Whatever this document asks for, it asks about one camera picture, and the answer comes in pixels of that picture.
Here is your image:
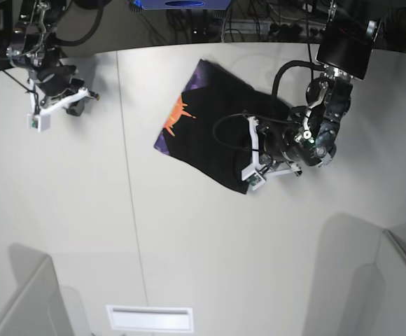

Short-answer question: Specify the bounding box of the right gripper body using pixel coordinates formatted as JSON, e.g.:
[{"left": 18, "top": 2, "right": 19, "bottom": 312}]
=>
[{"left": 28, "top": 65, "right": 84, "bottom": 112}]

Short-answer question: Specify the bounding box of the white power strip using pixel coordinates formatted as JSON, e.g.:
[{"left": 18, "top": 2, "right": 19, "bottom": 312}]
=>
[{"left": 220, "top": 19, "right": 330, "bottom": 38}]

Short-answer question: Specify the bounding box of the white panel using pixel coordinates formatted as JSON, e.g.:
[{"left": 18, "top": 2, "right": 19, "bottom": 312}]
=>
[
  {"left": 0, "top": 255, "right": 74, "bottom": 336},
  {"left": 349, "top": 230, "right": 406, "bottom": 335}
]

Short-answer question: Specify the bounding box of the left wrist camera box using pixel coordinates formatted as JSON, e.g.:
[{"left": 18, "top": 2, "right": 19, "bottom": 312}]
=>
[{"left": 241, "top": 167, "right": 267, "bottom": 190}]

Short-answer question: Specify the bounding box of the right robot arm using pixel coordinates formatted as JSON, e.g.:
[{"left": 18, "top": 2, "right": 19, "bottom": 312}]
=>
[{"left": 6, "top": 1, "right": 107, "bottom": 118}]

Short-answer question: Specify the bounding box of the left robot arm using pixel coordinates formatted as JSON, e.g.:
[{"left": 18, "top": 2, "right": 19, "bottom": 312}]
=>
[{"left": 241, "top": 1, "right": 380, "bottom": 188}]

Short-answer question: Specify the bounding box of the black T-shirt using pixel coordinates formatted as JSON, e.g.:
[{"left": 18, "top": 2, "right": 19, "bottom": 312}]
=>
[{"left": 154, "top": 59, "right": 290, "bottom": 194}]

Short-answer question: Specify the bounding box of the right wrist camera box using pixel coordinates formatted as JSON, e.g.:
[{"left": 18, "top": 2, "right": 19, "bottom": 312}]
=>
[{"left": 27, "top": 113, "right": 51, "bottom": 132}]

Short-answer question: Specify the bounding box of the white left side panel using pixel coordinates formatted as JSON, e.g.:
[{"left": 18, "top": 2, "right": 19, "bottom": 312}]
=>
[{"left": 0, "top": 255, "right": 74, "bottom": 336}]

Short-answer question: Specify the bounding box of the white right side panel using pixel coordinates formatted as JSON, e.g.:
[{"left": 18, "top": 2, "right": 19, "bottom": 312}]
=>
[{"left": 349, "top": 230, "right": 406, "bottom": 335}]

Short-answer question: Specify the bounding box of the black device with lights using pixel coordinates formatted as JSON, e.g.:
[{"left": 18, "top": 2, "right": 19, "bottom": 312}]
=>
[{"left": 186, "top": 9, "right": 209, "bottom": 38}]

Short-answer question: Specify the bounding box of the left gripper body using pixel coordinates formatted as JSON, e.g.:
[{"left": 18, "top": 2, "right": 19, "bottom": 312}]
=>
[{"left": 247, "top": 117, "right": 302, "bottom": 176}]

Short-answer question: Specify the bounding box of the blue box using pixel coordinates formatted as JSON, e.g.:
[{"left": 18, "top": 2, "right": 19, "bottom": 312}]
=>
[{"left": 129, "top": 0, "right": 231, "bottom": 11}]

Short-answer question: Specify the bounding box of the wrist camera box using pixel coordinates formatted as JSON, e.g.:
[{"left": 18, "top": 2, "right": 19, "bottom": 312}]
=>
[
  {"left": 241, "top": 167, "right": 267, "bottom": 190},
  {"left": 27, "top": 113, "right": 51, "bottom": 132}
]

